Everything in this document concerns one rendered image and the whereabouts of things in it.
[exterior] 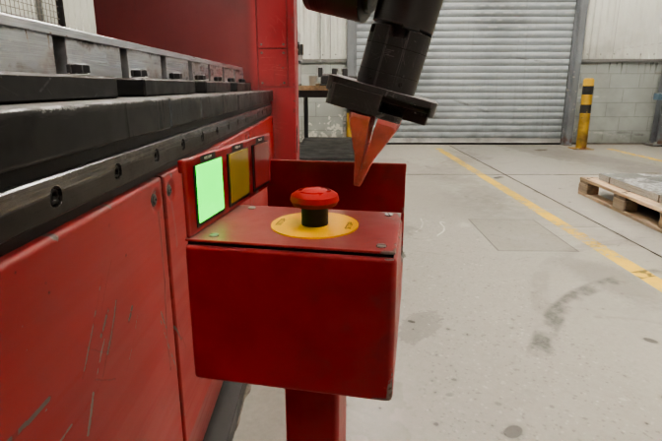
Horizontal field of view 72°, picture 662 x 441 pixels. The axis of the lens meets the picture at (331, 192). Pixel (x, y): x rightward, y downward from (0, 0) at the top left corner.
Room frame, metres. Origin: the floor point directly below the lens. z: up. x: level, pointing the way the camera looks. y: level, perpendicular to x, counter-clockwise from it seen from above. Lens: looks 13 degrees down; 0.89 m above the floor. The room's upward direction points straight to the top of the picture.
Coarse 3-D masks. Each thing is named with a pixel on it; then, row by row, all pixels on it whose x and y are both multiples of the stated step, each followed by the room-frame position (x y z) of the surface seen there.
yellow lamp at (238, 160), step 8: (240, 152) 0.42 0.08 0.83; (232, 160) 0.40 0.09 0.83; (240, 160) 0.42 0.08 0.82; (232, 168) 0.40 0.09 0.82; (240, 168) 0.42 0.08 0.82; (248, 168) 0.44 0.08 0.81; (232, 176) 0.40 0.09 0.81; (240, 176) 0.42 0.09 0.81; (248, 176) 0.44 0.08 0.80; (232, 184) 0.40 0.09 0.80; (240, 184) 0.42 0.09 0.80; (248, 184) 0.44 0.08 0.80; (232, 192) 0.40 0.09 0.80; (240, 192) 0.42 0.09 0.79; (248, 192) 0.44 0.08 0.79; (232, 200) 0.40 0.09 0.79
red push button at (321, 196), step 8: (296, 192) 0.36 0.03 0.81; (304, 192) 0.35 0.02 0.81; (312, 192) 0.35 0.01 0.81; (320, 192) 0.35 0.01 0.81; (328, 192) 0.35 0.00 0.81; (296, 200) 0.35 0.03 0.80; (304, 200) 0.34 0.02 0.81; (312, 200) 0.34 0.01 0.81; (320, 200) 0.34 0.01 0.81; (328, 200) 0.34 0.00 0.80; (336, 200) 0.35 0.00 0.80; (304, 208) 0.34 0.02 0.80; (312, 208) 0.34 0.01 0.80; (320, 208) 0.34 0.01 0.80; (328, 208) 0.35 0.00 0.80; (304, 216) 0.35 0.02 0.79; (312, 216) 0.35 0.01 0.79; (320, 216) 0.35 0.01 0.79; (304, 224) 0.35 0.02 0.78; (312, 224) 0.35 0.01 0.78; (320, 224) 0.35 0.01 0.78
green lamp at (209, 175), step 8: (216, 160) 0.37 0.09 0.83; (200, 168) 0.34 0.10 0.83; (208, 168) 0.36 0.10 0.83; (216, 168) 0.37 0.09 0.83; (200, 176) 0.34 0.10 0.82; (208, 176) 0.35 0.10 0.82; (216, 176) 0.37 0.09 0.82; (200, 184) 0.34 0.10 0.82; (208, 184) 0.35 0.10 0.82; (216, 184) 0.37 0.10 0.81; (200, 192) 0.34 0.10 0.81; (208, 192) 0.35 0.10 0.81; (216, 192) 0.37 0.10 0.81; (200, 200) 0.34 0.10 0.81; (208, 200) 0.35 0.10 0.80; (216, 200) 0.37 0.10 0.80; (200, 208) 0.34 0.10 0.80; (208, 208) 0.35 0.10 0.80; (216, 208) 0.37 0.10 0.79; (224, 208) 0.38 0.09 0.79; (200, 216) 0.34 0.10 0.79; (208, 216) 0.35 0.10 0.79
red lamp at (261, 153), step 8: (264, 144) 0.49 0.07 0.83; (256, 152) 0.47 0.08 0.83; (264, 152) 0.49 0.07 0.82; (256, 160) 0.46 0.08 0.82; (264, 160) 0.49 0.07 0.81; (256, 168) 0.46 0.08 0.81; (264, 168) 0.49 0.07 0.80; (256, 176) 0.46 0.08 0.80; (264, 176) 0.49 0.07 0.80; (256, 184) 0.46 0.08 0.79
